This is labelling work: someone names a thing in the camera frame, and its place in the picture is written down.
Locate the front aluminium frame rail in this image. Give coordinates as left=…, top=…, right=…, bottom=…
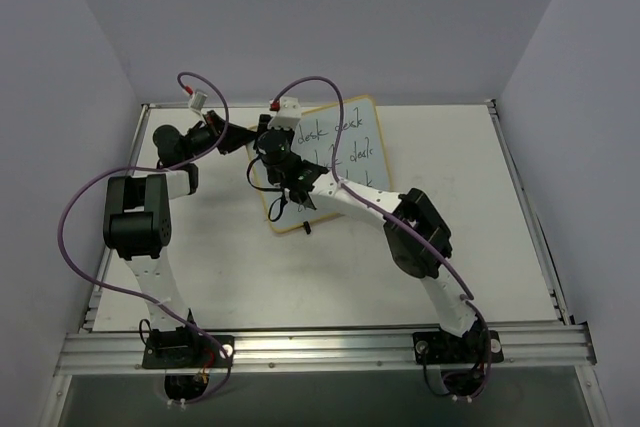
left=54, top=322, right=596, bottom=375

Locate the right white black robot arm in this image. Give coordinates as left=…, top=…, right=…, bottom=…
left=254, top=114, right=481, bottom=360

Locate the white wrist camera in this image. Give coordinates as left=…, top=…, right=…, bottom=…
left=268, top=96, right=302, bottom=131
left=188, top=90, right=208, bottom=112

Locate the aluminium table edge rail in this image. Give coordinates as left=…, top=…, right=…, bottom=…
left=486, top=99, right=575, bottom=325

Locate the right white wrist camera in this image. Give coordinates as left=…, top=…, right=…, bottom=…
left=268, top=96, right=302, bottom=131

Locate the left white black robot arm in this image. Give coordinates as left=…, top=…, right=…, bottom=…
left=103, top=111, right=256, bottom=366

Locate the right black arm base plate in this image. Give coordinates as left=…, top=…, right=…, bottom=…
left=412, top=330, right=504, bottom=366

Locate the yellow-framed small whiteboard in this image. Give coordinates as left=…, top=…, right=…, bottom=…
left=250, top=95, right=393, bottom=234

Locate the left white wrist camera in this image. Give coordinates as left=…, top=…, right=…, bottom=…
left=188, top=90, right=208, bottom=112

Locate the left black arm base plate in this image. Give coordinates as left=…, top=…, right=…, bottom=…
left=141, top=329, right=227, bottom=370

